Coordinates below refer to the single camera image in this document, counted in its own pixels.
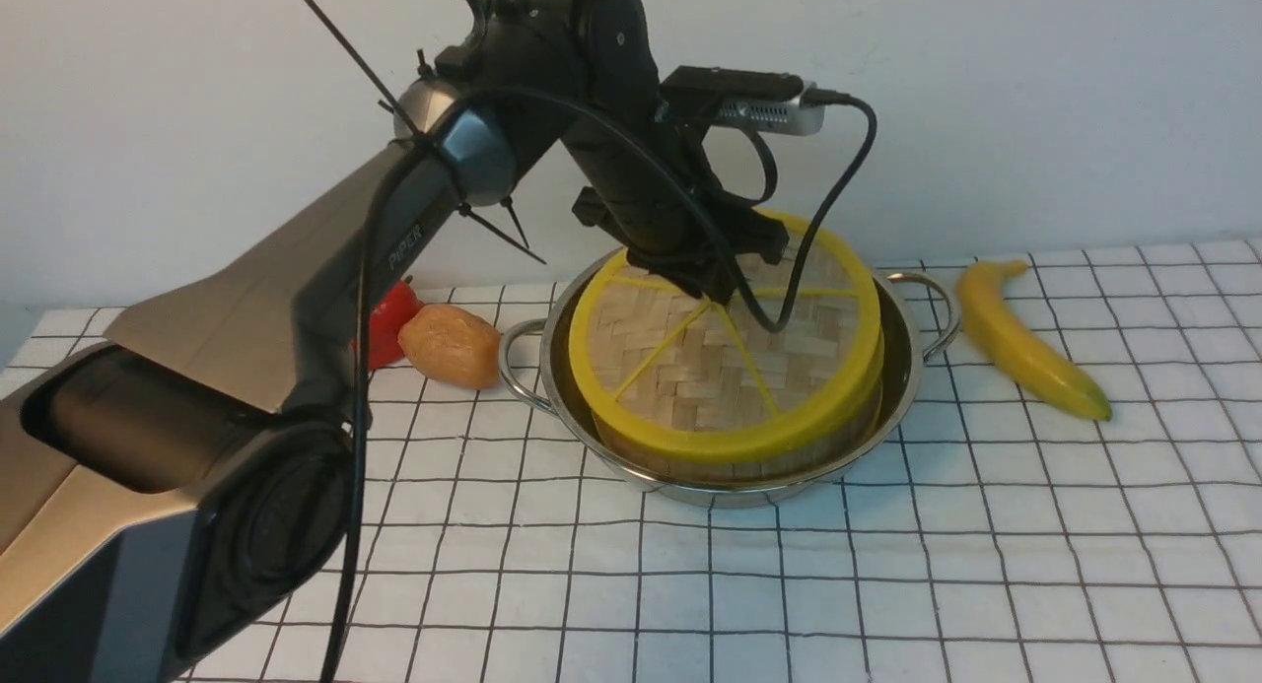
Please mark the yellow woven bamboo steamer lid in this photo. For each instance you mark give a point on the yellow woven bamboo steamer lid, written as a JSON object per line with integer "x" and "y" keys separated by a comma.
{"x": 706, "y": 382}

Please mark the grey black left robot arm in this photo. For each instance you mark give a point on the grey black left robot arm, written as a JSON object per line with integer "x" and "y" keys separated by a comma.
{"x": 165, "y": 488}

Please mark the yellow banana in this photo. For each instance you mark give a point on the yellow banana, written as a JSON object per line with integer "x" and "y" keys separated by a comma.
{"x": 999, "y": 334}

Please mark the yellow bamboo steamer basket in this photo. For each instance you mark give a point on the yellow bamboo steamer basket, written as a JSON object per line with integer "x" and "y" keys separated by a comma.
{"x": 792, "y": 461}

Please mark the brown potato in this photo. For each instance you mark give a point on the brown potato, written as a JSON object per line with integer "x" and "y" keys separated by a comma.
{"x": 448, "y": 344}

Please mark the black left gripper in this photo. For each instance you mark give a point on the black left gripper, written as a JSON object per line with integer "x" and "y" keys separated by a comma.
{"x": 669, "y": 227}

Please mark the red bell pepper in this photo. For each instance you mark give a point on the red bell pepper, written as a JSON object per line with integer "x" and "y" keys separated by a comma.
{"x": 396, "y": 310}

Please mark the white checkered tablecloth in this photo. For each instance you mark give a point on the white checkered tablecloth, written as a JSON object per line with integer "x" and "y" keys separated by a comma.
{"x": 989, "y": 539}

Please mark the stainless steel pot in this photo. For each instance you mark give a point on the stainless steel pot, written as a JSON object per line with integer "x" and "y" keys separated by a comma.
{"x": 906, "y": 355}

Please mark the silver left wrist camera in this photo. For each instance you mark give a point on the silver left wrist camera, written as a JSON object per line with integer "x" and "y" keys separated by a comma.
{"x": 741, "y": 100}

